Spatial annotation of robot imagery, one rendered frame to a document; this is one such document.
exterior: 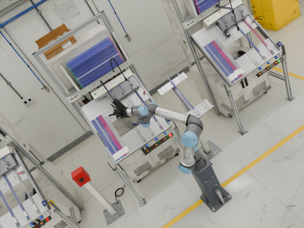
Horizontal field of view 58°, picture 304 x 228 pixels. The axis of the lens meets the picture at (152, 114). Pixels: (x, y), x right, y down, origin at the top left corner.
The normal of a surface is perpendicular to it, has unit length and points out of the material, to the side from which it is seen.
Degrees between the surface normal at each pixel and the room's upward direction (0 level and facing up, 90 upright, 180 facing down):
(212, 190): 90
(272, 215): 0
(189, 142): 83
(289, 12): 90
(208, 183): 90
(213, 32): 45
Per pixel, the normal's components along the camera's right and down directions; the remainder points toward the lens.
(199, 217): -0.42, -0.72
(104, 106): -0.05, -0.25
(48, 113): 0.38, 0.41
